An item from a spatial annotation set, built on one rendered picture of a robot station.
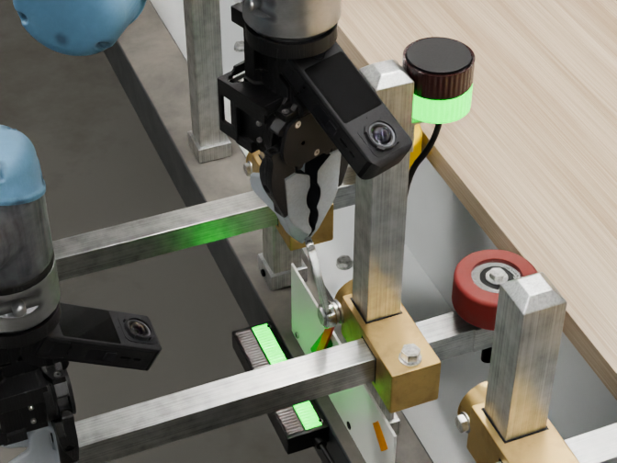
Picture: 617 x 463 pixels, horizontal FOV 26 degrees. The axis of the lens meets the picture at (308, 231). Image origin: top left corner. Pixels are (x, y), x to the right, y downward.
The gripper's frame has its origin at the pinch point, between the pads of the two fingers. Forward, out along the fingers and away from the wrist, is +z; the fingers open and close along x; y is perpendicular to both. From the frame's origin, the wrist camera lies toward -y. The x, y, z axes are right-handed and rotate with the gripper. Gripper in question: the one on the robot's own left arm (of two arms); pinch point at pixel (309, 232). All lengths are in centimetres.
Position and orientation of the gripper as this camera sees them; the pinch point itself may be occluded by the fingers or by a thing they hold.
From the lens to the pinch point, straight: 113.5
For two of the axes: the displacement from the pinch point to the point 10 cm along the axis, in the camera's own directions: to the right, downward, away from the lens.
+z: 0.0, 7.6, 6.5
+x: -7.4, 4.4, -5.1
